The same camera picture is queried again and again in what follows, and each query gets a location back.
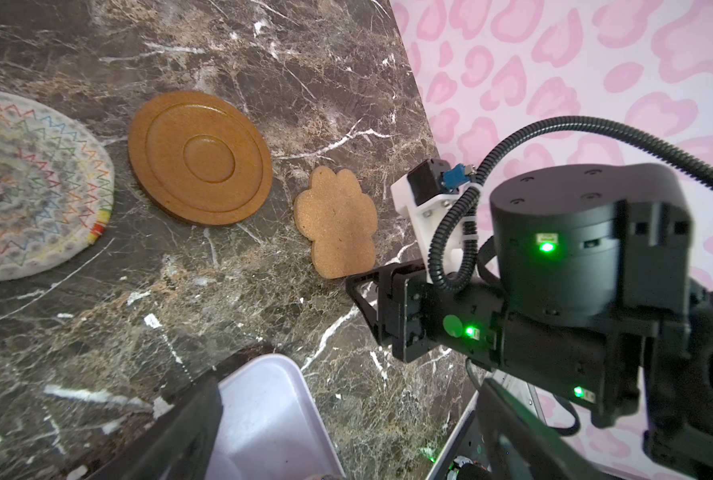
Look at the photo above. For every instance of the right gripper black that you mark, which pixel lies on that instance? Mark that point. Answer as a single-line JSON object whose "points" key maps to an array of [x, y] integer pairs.
{"points": [[410, 315]]}

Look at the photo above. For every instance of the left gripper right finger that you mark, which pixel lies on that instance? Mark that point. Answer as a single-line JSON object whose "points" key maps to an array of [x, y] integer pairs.
{"points": [[519, 446]]}

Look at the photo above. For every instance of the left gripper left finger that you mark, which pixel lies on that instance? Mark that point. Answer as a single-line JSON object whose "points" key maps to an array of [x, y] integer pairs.
{"points": [[179, 445]]}

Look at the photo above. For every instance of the cork paw shaped coaster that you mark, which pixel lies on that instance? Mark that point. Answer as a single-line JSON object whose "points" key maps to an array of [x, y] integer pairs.
{"points": [[340, 221]]}

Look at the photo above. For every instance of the brown wooden round coaster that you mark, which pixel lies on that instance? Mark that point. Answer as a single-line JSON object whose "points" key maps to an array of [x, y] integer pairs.
{"points": [[199, 158]]}

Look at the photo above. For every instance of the white woven round coaster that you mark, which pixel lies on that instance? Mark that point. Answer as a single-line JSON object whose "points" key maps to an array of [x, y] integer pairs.
{"points": [[56, 188]]}

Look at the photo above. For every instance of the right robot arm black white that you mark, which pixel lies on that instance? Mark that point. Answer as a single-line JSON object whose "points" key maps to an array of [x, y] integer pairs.
{"points": [[593, 302]]}

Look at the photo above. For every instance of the lavender serving tray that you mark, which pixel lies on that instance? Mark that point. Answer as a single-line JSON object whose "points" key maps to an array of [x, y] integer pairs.
{"points": [[270, 426]]}

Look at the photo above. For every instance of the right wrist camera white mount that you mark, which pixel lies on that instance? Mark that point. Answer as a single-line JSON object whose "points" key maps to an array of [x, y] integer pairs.
{"points": [[425, 196]]}

